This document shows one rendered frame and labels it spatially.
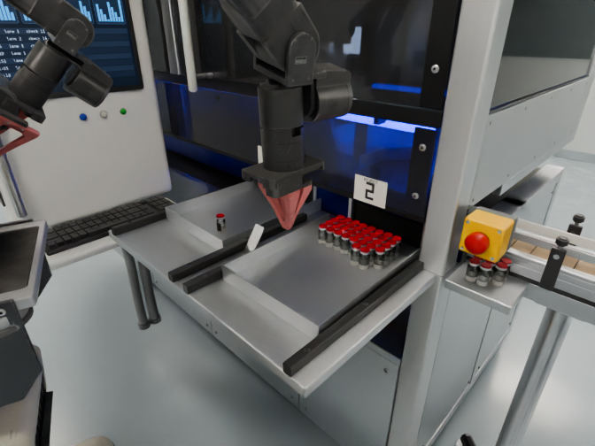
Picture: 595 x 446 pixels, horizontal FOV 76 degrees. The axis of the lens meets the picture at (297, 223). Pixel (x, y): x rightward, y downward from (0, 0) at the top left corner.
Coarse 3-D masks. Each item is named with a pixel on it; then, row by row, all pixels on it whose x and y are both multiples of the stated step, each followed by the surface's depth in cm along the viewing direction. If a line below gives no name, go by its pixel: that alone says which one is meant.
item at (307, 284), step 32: (256, 256) 84; (288, 256) 87; (320, 256) 87; (416, 256) 83; (256, 288) 71; (288, 288) 76; (320, 288) 76; (352, 288) 76; (288, 320) 67; (320, 320) 68
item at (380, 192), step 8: (360, 176) 86; (360, 184) 87; (376, 184) 83; (384, 184) 82; (360, 192) 87; (368, 192) 86; (376, 192) 84; (384, 192) 83; (360, 200) 88; (368, 200) 86; (376, 200) 85; (384, 200) 83; (384, 208) 84
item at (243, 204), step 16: (224, 192) 115; (240, 192) 120; (256, 192) 121; (176, 208) 105; (192, 208) 109; (208, 208) 110; (224, 208) 110; (240, 208) 110; (256, 208) 110; (272, 208) 110; (304, 208) 104; (320, 208) 109; (176, 224) 101; (192, 224) 95; (208, 224) 101; (240, 224) 101; (272, 224) 97; (208, 240) 91; (224, 240) 87
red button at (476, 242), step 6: (474, 234) 69; (480, 234) 69; (468, 240) 69; (474, 240) 68; (480, 240) 68; (486, 240) 68; (468, 246) 69; (474, 246) 69; (480, 246) 68; (486, 246) 68; (474, 252) 69; (480, 252) 68
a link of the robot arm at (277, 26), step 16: (224, 0) 38; (240, 0) 37; (256, 0) 37; (272, 0) 38; (288, 0) 39; (240, 16) 38; (256, 16) 38; (272, 16) 39; (288, 16) 40; (304, 16) 41; (240, 32) 43; (256, 32) 39; (272, 32) 40; (288, 32) 41; (256, 48) 45; (272, 48) 41; (272, 64) 45
